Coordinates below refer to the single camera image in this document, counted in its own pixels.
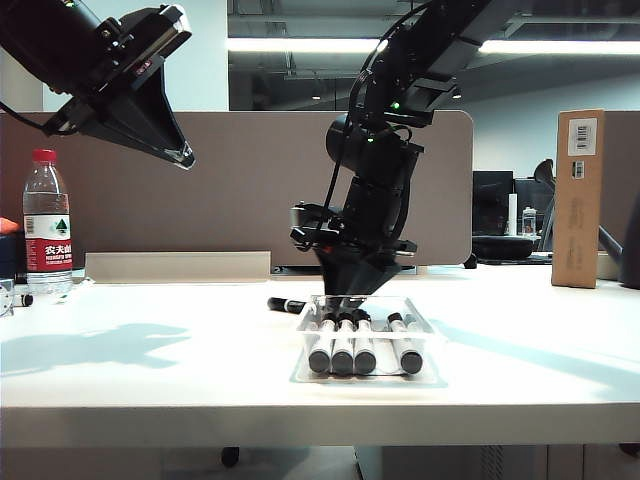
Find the black round cushion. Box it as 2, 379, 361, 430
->
472, 235, 534, 262

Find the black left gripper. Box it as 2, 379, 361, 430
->
42, 12, 195, 170

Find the dark blue bag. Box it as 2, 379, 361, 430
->
0, 233, 27, 279

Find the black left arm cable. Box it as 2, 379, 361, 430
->
0, 102, 51, 136

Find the tall cardboard box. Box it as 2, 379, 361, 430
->
551, 109, 605, 290

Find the black computer monitor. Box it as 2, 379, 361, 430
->
472, 171, 515, 237

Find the silver metal bracket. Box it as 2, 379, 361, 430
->
0, 277, 15, 319

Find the black office chair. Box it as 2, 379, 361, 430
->
531, 159, 556, 256

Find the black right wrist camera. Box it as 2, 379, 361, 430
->
289, 202, 334, 249

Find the clear plastic packaging tray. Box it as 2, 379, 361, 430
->
289, 294, 448, 387

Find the brown side partition panel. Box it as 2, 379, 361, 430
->
597, 111, 640, 254

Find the long ceiling light strip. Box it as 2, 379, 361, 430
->
227, 38, 640, 55

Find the brown desk partition panel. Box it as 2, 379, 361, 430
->
0, 111, 474, 269

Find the red-label water bottle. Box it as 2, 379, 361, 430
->
22, 148, 74, 296

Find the black oval base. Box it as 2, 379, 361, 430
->
277, 264, 417, 276

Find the beige cable tray cover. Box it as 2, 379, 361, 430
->
84, 251, 273, 286

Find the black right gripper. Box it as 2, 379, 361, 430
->
319, 179, 419, 307

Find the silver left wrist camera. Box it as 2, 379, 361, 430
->
149, 4, 194, 51

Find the black-capped whiteboard marker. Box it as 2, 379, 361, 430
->
267, 296, 307, 314
330, 313, 355, 377
387, 312, 422, 376
353, 315, 377, 376
307, 315, 337, 375

